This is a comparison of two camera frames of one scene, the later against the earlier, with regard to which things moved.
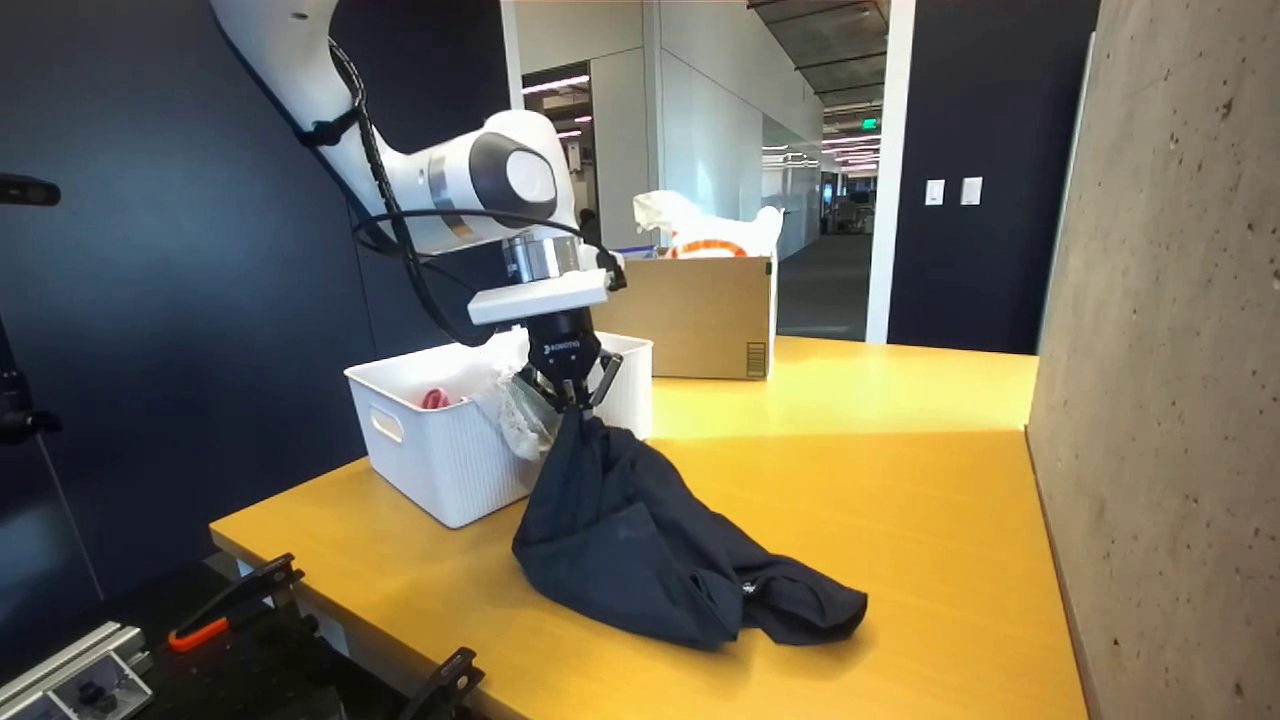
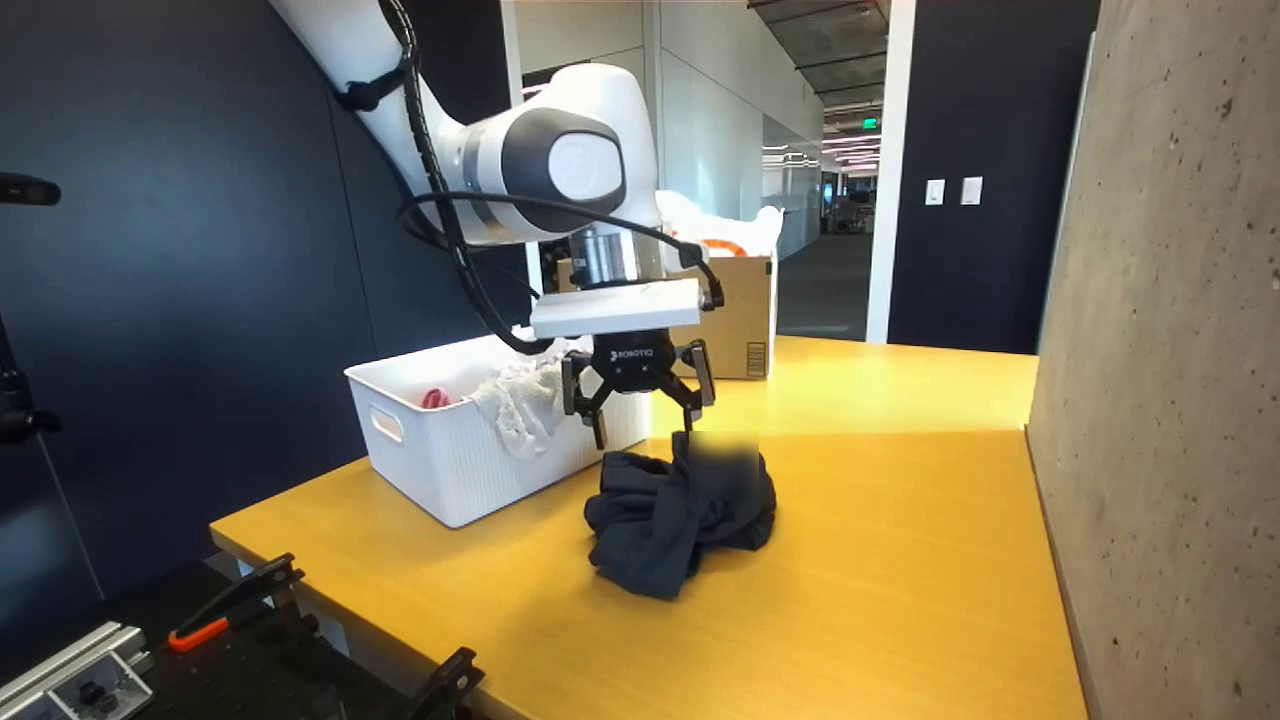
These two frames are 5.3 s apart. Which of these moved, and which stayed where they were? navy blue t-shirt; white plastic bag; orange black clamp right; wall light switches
Moved: navy blue t-shirt
Stayed: white plastic bag; wall light switches; orange black clamp right
